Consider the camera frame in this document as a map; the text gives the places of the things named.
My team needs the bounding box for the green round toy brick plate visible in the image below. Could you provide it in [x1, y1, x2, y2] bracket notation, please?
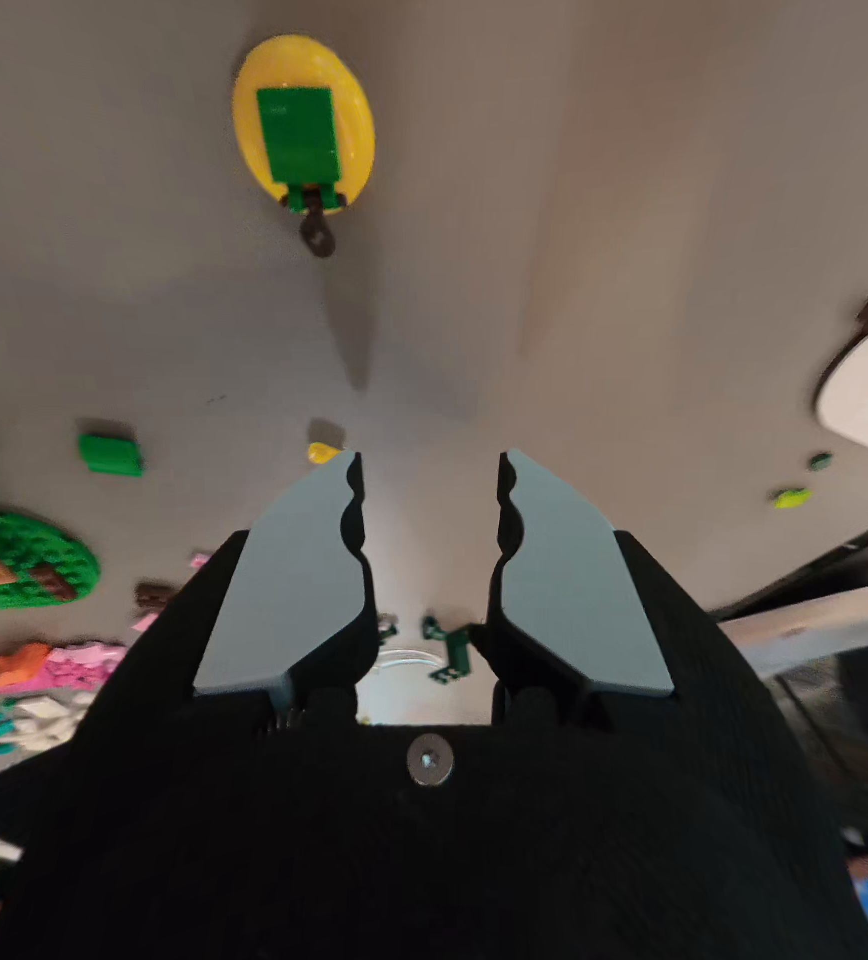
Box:
[0, 452, 102, 610]

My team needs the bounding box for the yellow oval toy brick assembly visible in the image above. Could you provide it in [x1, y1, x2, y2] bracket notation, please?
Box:
[231, 33, 377, 260]

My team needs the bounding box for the grey metal bar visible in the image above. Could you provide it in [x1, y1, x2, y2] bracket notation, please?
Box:
[717, 579, 868, 680]

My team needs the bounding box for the grey desk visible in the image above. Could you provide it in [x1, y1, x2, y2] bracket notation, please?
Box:
[0, 0, 868, 849]

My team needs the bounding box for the pile of colourful toy bricks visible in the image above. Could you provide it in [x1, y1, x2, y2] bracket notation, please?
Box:
[0, 639, 129, 759]

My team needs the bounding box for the green flat toy brick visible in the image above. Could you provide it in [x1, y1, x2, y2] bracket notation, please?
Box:
[77, 431, 144, 478]

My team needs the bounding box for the clear round container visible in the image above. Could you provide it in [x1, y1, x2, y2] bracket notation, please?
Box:
[370, 648, 446, 725]

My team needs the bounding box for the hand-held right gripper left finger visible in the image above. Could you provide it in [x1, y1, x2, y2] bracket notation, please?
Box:
[192, 448, 381, 699]

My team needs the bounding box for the dark green toy brick piece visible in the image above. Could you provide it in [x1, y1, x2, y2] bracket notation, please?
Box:
[421, 615, 474, 686]

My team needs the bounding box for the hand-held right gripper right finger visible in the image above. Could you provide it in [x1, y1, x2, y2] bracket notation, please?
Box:
[485, 447, 676, 700]

